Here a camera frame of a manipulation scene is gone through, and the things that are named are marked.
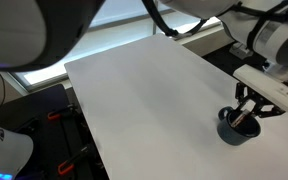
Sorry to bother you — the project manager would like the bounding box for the black orange clamp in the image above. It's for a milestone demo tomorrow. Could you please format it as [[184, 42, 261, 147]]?
[[57, 146, 91, 176], [47, 104, 77, 121]]

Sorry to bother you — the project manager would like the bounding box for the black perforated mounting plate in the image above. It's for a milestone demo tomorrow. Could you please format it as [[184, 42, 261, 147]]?
[[0, 85, 96, 180]]

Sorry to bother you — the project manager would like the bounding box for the upper black orange clamp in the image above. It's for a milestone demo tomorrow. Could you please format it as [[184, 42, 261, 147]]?
[[47, 104, 77, 121]]

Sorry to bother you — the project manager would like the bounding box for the white Expo dry-erase marker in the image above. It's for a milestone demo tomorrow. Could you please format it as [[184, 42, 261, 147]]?
[[231, 109, 250, 128]]

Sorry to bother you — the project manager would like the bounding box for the dark teal ceramic mug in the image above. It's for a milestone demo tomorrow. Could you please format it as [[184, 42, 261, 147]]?
[[217, 106, 261, 146]]

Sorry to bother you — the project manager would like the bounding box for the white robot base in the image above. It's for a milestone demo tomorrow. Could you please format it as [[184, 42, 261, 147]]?
[[0, 127, 34, 180]]

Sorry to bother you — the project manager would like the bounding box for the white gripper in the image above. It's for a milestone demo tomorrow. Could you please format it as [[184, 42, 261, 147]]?
[[233, 65, 288, 118]]

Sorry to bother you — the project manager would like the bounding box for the lower black orange clamp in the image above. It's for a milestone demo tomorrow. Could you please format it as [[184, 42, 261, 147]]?
[[57, 146, 91, 176]]

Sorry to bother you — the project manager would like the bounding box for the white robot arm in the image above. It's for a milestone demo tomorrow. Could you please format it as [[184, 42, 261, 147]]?
[[0, 0, 288, 72]]

